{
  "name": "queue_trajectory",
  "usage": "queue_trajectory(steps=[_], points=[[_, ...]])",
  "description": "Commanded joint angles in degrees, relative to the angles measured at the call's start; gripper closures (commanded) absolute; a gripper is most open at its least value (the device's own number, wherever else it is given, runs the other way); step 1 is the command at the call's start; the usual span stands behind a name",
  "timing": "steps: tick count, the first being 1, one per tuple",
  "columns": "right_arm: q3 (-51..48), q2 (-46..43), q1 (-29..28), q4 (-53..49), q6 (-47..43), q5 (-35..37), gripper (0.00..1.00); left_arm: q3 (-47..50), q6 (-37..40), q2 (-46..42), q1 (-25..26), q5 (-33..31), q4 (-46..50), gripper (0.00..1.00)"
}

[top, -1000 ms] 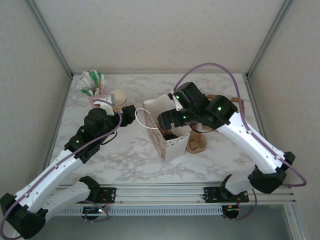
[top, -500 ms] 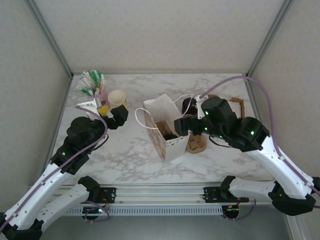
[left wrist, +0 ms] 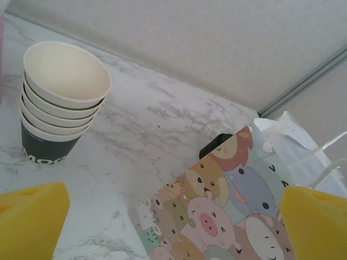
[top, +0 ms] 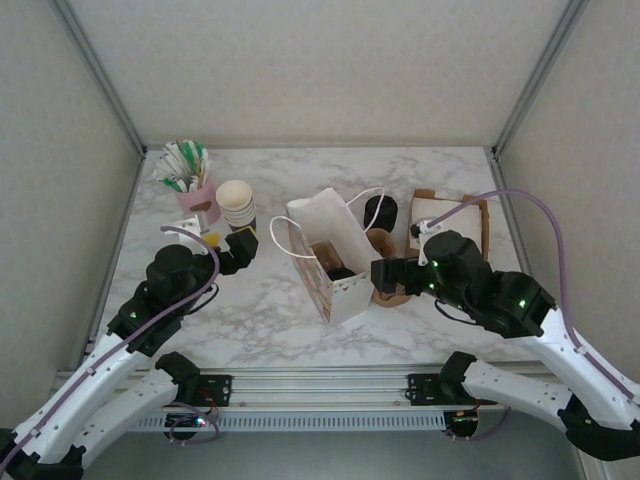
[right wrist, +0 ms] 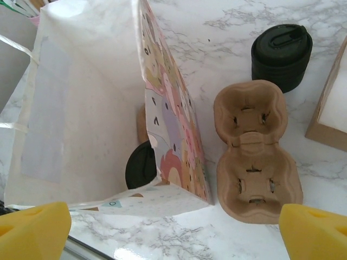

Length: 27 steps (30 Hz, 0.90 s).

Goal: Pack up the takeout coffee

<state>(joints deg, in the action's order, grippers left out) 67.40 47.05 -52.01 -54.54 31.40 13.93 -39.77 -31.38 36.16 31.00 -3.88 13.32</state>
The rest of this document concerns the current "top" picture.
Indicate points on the wooden stirrer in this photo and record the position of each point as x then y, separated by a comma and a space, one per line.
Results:
203, 167

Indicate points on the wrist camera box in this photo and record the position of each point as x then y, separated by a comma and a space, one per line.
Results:
192, 225
424, 227

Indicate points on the aluminium frame post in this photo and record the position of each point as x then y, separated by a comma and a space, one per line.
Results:
105, 80
540, 75

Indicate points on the brown cardboard box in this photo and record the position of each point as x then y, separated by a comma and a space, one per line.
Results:
484, 220

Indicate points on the aluminium front rail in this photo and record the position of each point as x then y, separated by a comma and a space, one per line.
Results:
320, 387

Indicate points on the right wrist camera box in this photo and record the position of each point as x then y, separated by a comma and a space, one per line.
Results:
424, 227

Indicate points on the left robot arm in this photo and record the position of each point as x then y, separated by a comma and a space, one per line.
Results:
100, 385

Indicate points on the green striped wrapped straw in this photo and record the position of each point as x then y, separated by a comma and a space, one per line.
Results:
177, 155
196, 157

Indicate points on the white wrapped straw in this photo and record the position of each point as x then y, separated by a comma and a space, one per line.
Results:
167, 175

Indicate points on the pink holder cup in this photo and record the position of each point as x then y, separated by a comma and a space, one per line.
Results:
190, 202

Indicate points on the white paper napkin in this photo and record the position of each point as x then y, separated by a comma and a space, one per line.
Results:
465, 215

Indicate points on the paper coffee cup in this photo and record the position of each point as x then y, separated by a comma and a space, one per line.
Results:
240, 220
234, 194

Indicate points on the white paper bag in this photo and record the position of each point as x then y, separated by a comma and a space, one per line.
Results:
330, 220

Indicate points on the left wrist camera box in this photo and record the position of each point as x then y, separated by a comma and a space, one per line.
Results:
192, 225

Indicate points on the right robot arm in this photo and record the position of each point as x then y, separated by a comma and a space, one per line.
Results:
575, 370

